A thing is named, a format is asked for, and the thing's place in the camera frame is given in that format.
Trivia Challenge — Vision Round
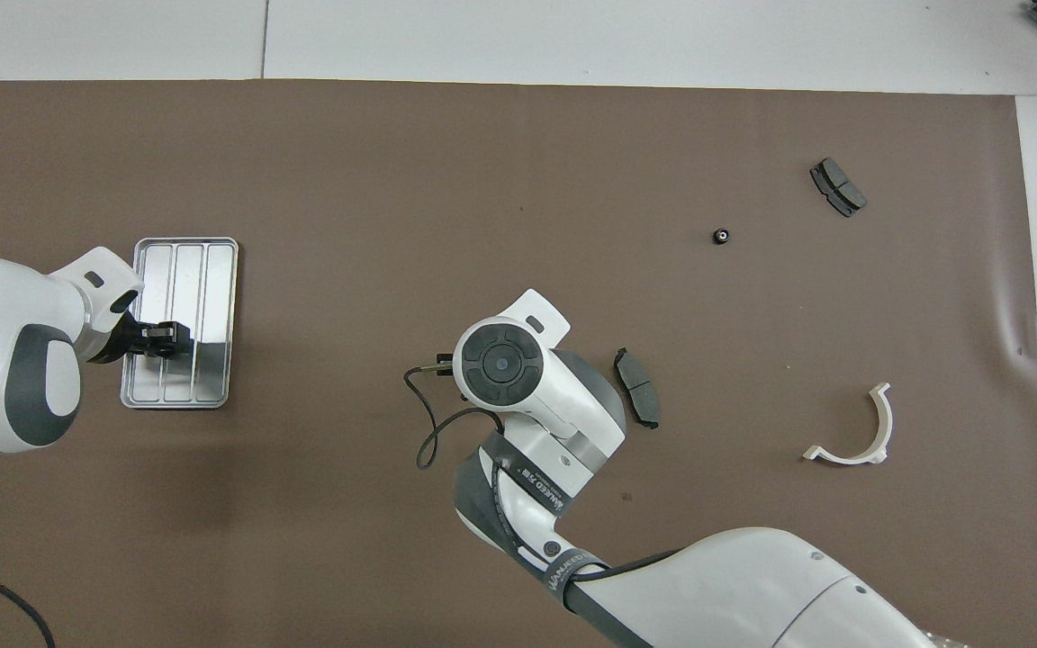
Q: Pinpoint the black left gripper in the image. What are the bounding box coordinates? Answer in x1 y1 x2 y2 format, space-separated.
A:
85 304 193 366

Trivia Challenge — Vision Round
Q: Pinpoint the silver metal tray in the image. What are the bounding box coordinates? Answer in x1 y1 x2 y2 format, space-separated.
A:
120 237 239 410

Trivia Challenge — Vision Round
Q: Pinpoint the brown table mat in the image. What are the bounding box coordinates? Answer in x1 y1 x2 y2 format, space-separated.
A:
0 78 1037 648

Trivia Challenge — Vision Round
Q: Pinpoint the long dark brake pad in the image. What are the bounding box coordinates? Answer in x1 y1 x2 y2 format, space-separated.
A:
613 347 663 430

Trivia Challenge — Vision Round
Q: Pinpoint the short dark brake pad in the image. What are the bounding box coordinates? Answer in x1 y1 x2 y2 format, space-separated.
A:
809 157 869 219

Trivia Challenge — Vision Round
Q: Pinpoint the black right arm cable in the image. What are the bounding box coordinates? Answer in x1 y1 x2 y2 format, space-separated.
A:
403 354 501 472

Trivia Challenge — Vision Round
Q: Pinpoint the white curved plastic bracket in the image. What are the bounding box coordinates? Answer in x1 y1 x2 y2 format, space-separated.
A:
802 382 894 466

